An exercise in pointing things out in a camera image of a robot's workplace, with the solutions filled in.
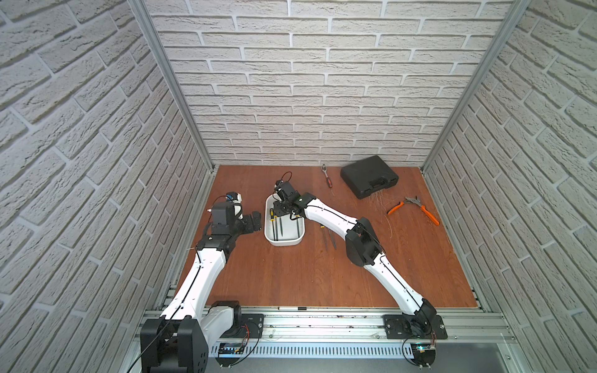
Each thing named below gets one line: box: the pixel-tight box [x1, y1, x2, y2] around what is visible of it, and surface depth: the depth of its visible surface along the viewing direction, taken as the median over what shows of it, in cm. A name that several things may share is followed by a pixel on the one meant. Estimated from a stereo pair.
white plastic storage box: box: [263, 193, 306, 247], surface depth 97 cm
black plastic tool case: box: [340, 155, 400, 199], surface depth 114 cm
